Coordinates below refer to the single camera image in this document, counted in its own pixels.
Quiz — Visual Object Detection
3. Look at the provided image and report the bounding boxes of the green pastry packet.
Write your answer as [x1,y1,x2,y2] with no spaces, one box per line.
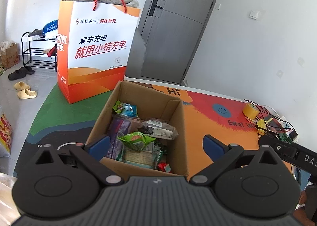
[116,131,167,170]

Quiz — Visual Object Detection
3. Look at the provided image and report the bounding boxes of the red candy packet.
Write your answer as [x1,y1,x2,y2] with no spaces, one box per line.
[156,162,171,173]

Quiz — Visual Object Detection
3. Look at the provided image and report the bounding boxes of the green blue snack packet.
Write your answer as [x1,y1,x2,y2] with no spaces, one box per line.
[113,100,138,117]

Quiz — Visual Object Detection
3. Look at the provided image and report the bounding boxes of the white snack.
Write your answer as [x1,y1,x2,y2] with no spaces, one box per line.
[138,119,178,140]

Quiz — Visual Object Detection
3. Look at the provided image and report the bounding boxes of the purple snack packet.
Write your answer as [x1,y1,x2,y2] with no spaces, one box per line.
[106,115,132,161]

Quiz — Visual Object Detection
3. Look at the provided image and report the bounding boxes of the yellow tape roll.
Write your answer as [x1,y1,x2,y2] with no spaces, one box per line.
[242,102,260,120]

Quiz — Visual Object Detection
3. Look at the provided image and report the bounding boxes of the colourful table mat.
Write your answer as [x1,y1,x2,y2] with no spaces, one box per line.
[13,83,258,176]

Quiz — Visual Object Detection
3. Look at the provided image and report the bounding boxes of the beige slipper near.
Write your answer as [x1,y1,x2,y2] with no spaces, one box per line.
[17,89,37,100]

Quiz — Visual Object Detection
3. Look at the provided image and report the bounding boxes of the beige slipper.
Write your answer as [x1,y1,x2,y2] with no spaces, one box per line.
[14,81,31,91]
[17,89,37,100]

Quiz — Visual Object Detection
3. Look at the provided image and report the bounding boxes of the beige slipper far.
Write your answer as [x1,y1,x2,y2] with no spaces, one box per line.
[14,81,31,91]

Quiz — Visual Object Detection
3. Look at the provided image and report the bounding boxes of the black slipper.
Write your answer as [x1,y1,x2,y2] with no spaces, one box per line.
[8,66,35,81]

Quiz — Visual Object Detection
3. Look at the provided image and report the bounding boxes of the brown cardboard box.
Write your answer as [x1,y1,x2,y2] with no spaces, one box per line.
[86,81,189,177]

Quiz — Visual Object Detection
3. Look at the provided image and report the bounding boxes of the black shoe rack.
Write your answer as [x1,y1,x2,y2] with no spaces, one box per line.
[20,32,57,72]

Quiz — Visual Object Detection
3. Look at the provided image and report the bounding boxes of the grey chair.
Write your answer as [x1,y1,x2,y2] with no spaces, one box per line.
[125,28,146,79]

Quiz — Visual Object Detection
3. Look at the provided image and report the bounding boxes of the cardboard box on floor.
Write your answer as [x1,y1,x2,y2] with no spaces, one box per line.
[1,41,20,68]

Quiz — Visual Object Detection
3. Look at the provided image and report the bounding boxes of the orange white paper bag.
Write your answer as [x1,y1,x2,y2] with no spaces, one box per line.
[56,1,140,103]

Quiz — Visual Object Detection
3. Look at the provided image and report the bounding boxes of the grey door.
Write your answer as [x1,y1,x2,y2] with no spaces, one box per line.
[141,0,214,84]

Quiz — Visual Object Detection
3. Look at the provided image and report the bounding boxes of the black cables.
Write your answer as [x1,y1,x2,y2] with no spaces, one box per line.
[243,99,298,142]

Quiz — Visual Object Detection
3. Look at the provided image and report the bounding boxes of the white wall switch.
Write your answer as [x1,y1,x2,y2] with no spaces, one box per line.
[249,10,260,20]

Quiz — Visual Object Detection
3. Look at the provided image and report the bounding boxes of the black door handle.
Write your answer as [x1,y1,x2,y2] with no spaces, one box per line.
[148,0,164,16]

